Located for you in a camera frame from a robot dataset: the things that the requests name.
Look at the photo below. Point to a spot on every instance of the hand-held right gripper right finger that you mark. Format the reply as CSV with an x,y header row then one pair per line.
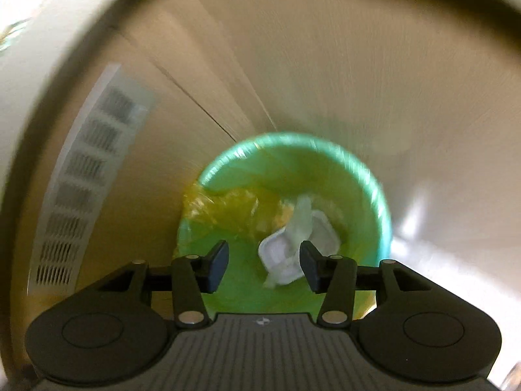
x,y
306,261

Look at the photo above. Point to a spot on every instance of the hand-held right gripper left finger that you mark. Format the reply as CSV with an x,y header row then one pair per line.
x,y
220,259

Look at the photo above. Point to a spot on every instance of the white plastic container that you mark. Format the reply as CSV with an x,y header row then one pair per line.
x,y
281,252

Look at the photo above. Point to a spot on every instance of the green trash bin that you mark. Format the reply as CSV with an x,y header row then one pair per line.
x,y
350,195

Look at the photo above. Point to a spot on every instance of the yellow plastic bag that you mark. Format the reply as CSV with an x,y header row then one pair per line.
x,y
228,208

